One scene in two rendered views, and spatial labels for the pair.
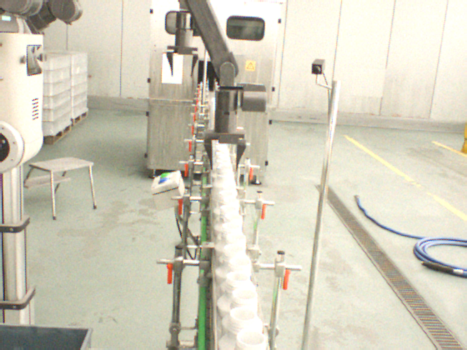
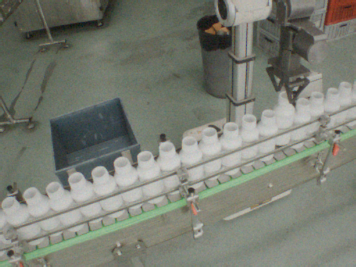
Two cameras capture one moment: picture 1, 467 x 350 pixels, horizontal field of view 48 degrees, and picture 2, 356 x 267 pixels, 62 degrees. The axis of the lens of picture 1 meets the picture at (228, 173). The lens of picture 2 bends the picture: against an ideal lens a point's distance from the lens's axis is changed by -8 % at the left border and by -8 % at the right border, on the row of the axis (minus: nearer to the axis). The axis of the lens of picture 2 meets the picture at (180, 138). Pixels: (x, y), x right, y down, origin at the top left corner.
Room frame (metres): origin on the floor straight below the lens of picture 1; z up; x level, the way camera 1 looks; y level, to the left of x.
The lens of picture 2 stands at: (0.90, -0.55, 1.72)
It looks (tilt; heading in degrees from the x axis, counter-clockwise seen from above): 44 degrees down; 77
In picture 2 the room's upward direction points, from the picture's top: 7 degrees counter-clockwise
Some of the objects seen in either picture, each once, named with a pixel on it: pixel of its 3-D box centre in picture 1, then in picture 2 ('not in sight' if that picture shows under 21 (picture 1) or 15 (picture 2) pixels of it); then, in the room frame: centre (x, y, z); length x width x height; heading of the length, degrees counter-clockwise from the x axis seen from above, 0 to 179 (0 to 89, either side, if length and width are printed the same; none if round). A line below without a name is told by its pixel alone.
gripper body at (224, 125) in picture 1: (225, 124); (289, 58); (1.33, 0.02, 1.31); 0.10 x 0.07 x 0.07; 93
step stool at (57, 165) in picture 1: (53, 183); not in sight; (4.49, 1.53, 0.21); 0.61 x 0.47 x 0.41; 57
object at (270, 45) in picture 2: not in sight; (289, 37); (2.84, 2.04, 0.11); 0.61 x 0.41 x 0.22; 9
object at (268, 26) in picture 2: not in sight; (291, 19); (2.84, 2.04, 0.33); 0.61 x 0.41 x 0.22; 9
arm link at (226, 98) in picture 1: (228, 100); (293, 37); (1.33, 0.01, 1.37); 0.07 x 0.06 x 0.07; 92
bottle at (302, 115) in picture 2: not in sight; (298, 123); (1.40, 0.00, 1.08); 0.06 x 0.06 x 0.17
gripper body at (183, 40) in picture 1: (183, 40); not in sight; (1.80, 0.18, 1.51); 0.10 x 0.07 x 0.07; 93
